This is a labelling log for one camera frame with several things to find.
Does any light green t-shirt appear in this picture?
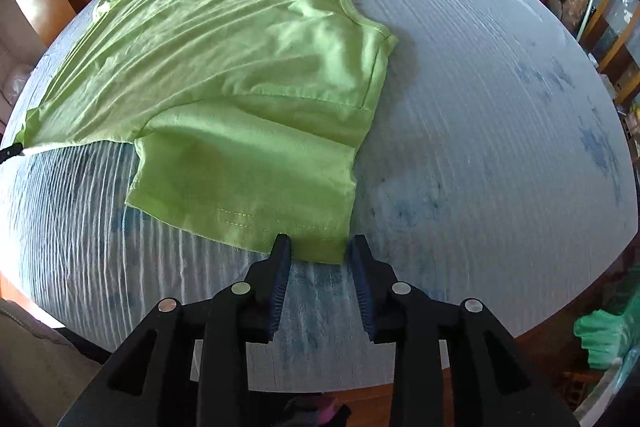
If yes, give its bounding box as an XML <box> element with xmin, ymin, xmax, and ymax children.
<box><xmin>15</xmin><ymin>0</ymin><xmax>397</xmax><ymax>265</ymax></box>

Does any green crumpled cloth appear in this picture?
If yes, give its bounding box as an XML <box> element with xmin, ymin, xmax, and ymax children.
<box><xmin>573</xmin><ymin>300</ymin><xmax>639</xmax><ymax>371</ymax></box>

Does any blue striped bed sheet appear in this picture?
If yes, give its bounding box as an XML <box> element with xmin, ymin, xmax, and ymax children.
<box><xmin>0</xmin><ymin>0</ymin><xmax>639</xmax><ymax>393</ymax></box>

